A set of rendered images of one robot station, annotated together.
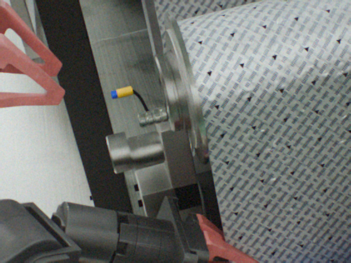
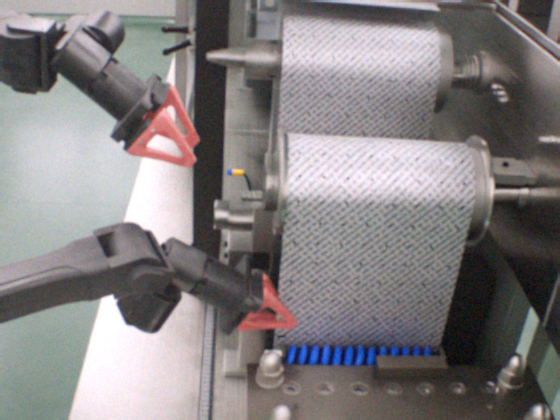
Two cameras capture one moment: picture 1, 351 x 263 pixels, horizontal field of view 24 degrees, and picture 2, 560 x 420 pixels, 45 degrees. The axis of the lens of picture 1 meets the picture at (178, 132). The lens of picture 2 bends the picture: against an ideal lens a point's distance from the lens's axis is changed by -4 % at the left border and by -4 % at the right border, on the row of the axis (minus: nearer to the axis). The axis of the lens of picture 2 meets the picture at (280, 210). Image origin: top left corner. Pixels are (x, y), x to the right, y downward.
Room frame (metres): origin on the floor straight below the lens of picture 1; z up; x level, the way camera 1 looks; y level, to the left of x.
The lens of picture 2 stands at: (-0.12, -0.02, 1.66)
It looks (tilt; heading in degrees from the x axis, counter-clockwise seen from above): 30 degrees down; 0
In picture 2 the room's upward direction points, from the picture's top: 5 degrees clockwise
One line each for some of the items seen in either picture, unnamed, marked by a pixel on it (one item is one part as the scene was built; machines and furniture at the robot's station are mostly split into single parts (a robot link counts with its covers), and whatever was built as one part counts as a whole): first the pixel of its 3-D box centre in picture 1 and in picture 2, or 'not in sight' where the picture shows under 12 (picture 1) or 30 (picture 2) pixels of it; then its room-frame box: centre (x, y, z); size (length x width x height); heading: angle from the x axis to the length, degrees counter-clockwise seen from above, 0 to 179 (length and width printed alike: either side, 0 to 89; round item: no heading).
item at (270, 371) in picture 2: not in sight; (270, 366); (0.55, -0.02, 1.05); 0.04 x 0.04 x 0.04
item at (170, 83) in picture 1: (173, 91); (271, 181); (0.67, 0.00, 1.25); 0.07 x 0.02 x 0.07; 5
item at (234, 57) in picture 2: not in sight; (226, 57); (0.92, 0.08, 1.33); 0.06 x 0.03 x 0.03; 95
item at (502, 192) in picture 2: not in sight; (498, 192); (0.70, -0.31, 1.25); 0.07 x 0.04 x 0.04; 95
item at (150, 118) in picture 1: (153, 117); (252, 196); (0.67, 0.02, 1.23); 0.03 x 0.01 x 0.01; 95
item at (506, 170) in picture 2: not in sight; (508, 169); (0.70, -0.32, 1.28); 0.06 x 0.05 x 0.02; 95
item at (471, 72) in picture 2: not in sight; (460, 71); (0.95, -0.29, 1.33); 0.07 x 0.07 x 0.07; 5
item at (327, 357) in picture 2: not in sight; (362, 358); (0.60, -0.15, 1.03); 0.21 x 0.04 x 0.03; 95
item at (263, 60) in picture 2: not in sight; (264, 59); (0.92, 0.02, 1.33); 0.06 x 0.06 x 0.06; 5
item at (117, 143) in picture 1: (120, 152); (221, 214); (0.70, 0.06, 1.18); 0.04 x 0.02 x 0.04; 5
